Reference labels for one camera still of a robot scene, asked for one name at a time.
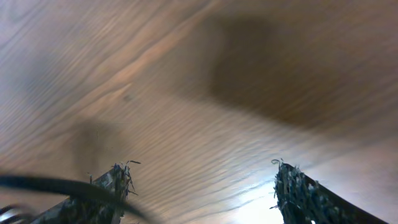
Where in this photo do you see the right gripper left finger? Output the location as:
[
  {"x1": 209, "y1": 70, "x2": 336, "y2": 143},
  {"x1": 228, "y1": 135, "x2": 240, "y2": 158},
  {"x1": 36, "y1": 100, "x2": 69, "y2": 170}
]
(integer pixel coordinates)
[{"x1": 33, "y1": 163, "x2": 135, "y2": 224}]

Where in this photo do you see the black usb cable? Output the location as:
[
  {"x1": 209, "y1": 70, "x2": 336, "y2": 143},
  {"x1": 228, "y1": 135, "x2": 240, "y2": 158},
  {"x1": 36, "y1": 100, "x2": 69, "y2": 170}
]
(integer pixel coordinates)
[{"x1": 0, "y1": 175, "x2": 156, "y2": 224}]

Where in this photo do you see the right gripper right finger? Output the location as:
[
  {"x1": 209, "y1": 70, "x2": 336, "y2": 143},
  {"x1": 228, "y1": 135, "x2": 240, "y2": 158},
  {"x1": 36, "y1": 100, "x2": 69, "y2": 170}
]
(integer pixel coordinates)
[{"x1": 271, "y1": 159, "x2": 386, "y2": 224}]

